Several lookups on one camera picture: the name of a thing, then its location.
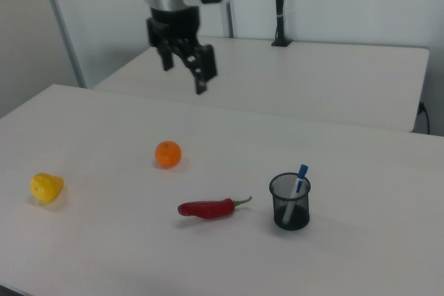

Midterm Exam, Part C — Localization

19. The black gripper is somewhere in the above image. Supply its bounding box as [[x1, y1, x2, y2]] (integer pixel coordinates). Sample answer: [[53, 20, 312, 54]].
[[145, 3, 219, 96]]

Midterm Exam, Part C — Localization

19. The blue and white marker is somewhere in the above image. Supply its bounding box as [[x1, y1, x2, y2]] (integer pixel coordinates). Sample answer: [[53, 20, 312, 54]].
[[281, 163, 311, 226]]

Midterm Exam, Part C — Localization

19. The orange mandarin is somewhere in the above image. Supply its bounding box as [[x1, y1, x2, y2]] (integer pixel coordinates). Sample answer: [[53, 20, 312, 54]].
[[154, 140, 182, 169]]

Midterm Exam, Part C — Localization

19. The white side table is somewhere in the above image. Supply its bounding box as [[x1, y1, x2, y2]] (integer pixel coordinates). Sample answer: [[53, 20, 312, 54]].
[[92, 35, 431, 134]]

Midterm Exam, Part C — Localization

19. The red chili pepper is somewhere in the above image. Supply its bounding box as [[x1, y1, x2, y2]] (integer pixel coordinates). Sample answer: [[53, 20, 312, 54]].
[[177, 195, 253, 221]]

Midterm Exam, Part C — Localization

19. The black mesh pen cup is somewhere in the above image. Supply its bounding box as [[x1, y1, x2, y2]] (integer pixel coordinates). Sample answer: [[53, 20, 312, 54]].
[[268, 172, 312, 232]]

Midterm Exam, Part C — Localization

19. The yellow pear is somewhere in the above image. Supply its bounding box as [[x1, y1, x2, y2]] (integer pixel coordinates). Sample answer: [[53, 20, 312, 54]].
[[30, 172, 65, 202]]

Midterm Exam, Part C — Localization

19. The aluminium frame post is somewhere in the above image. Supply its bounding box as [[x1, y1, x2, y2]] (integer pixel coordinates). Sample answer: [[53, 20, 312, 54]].
[[40, 0, 88, 89], [220, 0, 239, 38]]

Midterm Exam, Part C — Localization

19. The black camera stand pole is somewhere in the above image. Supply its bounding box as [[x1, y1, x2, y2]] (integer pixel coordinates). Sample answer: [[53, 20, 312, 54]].
[[271, 0, 292, 48]]

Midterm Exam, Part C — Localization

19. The black cable with blue plug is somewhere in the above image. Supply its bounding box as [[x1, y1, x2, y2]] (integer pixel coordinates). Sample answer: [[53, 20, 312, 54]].
[[417, 101, 432, 135]]

